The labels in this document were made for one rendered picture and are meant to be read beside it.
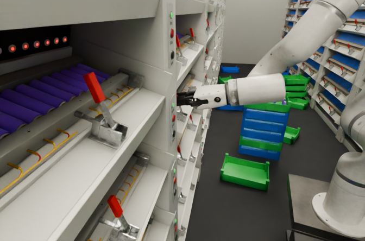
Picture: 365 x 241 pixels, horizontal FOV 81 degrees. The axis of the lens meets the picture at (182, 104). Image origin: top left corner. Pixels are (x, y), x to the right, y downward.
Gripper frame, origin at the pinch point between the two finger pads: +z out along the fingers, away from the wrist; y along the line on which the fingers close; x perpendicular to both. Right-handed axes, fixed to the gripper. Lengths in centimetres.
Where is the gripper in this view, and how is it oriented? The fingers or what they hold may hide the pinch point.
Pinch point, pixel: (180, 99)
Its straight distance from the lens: 71.4
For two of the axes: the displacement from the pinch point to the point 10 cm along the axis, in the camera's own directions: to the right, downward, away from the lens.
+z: -9.6, 1.1, 2.6
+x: -2.0, -9.1, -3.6
